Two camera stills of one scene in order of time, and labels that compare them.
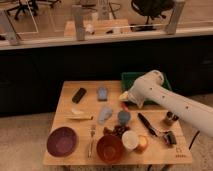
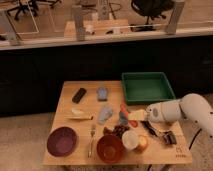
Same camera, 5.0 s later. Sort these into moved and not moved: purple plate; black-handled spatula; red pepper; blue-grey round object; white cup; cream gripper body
Moved: cream gripper body; red pepper
Not moved: blue-grey round object; black-handled spatula; purple plate; white cup
